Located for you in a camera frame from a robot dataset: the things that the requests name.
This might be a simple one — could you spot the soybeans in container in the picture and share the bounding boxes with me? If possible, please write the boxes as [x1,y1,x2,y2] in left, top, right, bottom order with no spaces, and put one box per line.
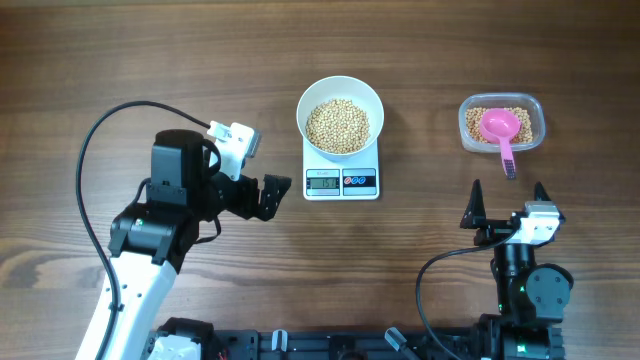
[465,107,533,144]

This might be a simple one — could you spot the clear plastic container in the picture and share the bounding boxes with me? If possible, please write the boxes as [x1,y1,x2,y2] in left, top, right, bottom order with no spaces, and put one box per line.
[458,92,546,153]

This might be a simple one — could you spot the white bowl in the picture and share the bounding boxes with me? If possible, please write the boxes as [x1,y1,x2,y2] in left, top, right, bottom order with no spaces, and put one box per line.
[296,75,385,161]

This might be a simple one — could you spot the soybeans in bowl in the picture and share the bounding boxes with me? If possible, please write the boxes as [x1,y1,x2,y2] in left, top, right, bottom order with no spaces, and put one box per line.
[304,99,370,154]

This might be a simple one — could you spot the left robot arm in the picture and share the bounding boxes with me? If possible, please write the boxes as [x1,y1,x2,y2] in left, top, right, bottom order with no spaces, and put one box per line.
[77,130,291,359]

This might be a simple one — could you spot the white digital kitchen scale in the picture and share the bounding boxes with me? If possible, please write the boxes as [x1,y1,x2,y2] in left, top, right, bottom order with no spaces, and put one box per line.
[302,140,381,201]

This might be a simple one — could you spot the pink plastic scoop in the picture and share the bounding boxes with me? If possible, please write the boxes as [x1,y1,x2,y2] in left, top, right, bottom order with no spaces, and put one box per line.
[479,108,521,180]

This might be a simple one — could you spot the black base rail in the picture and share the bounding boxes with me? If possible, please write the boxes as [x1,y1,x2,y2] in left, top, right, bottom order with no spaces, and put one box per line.
[140,318,566,360]

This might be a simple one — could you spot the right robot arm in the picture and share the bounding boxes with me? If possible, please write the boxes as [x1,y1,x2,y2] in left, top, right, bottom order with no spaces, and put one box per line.
[460,180,574,359]

